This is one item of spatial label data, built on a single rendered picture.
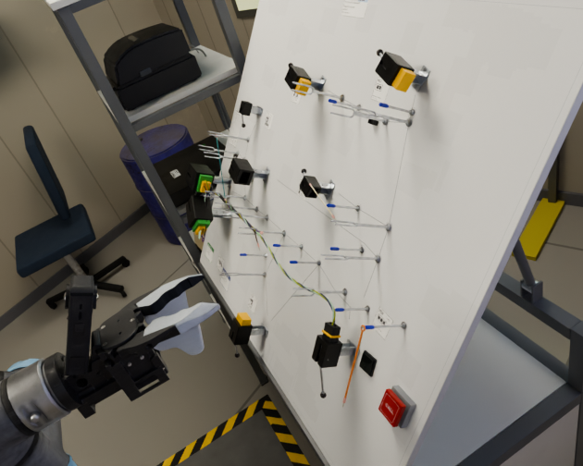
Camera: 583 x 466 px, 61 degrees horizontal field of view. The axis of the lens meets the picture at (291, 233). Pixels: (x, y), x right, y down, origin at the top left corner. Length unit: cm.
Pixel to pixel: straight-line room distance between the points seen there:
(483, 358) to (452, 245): 59
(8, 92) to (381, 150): 312
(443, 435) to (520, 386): 23
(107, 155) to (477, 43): 352
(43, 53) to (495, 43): 340
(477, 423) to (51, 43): 353
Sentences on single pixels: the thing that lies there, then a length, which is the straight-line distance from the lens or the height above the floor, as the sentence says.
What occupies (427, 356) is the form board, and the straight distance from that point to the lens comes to 97.
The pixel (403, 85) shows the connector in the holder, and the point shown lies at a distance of 96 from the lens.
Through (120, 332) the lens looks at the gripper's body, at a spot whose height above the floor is 159.
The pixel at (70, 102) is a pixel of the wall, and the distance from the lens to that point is 404.
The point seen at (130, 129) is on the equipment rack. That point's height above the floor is 143.
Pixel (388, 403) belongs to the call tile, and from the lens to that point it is 101.
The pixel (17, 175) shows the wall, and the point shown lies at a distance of 392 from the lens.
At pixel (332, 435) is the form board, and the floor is 92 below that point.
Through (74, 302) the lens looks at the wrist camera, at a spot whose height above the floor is 166.
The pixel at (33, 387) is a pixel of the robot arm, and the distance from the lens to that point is 66.
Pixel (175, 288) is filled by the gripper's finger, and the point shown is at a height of 158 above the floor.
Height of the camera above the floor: 196
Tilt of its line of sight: 35 degrees down
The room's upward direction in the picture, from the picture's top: 21 degrees counter-clockwise
